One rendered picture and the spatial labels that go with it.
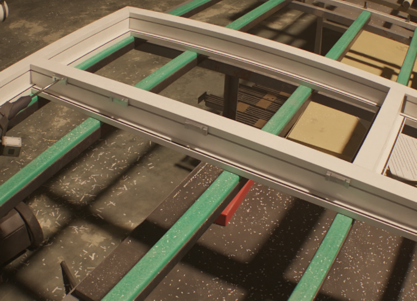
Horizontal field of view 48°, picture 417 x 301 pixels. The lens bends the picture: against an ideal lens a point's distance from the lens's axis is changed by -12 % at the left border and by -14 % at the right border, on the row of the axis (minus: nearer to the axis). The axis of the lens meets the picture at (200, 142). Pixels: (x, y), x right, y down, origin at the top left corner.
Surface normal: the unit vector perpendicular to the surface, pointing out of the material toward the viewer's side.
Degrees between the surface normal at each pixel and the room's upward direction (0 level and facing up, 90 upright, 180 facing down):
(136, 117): 90
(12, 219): 45
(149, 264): 0
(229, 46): 90
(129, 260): 0
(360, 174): 0
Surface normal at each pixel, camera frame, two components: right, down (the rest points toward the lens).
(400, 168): 0.04, -0.83
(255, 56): -0.52, 0.47
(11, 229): 0.59, -0.33
